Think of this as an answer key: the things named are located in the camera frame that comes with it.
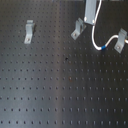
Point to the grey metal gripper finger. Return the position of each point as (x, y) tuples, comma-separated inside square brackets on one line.
[(90, 10)]

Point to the middle grey metal cable clip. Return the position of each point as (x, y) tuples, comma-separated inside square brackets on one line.
[(79, 28)]

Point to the grey metal cable clip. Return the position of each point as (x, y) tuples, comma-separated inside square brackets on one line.
[(79, 28), (121, 41), (29, 31)]

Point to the right grey metal cable clip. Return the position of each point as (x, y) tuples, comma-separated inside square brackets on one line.
[(121, 41)]

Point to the left grey metal cable clip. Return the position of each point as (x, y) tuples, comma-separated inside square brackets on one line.
[(29, 31)]

